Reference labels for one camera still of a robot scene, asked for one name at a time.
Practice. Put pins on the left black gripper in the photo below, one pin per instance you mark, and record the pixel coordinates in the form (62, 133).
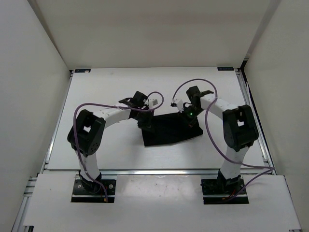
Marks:
(147, 123)

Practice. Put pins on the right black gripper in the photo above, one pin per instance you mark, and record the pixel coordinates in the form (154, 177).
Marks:
(190, 122)

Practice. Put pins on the black skirt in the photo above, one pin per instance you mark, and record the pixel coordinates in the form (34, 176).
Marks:
(169, 129)

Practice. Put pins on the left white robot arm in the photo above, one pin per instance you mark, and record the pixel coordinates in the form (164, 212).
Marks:
(87, 131)

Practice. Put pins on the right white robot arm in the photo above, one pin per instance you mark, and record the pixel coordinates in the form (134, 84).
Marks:
(239, 129)

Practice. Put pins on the right blue label sticker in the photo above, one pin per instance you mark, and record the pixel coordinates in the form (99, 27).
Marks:
(225, 69)

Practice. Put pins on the blue label sticker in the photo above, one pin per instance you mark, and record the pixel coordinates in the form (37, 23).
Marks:
(225, 69)
(82, 70)

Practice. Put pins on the left blue label sticker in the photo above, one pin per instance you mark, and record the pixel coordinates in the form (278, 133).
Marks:
(82, 70)

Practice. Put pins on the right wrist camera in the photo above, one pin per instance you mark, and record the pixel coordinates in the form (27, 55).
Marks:
(177, 103)

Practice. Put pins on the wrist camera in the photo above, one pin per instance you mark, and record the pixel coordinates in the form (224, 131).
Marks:
(177, 103)
(153, 103)

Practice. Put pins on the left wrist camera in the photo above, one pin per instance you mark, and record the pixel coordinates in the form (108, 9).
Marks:
(153, 103)

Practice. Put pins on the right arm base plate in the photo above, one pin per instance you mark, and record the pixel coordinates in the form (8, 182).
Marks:
(214, 193)

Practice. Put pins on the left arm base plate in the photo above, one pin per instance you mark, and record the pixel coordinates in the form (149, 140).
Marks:
(93, 193)

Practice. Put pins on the front aluminium rail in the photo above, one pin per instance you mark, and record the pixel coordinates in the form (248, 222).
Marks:
(156, 171)

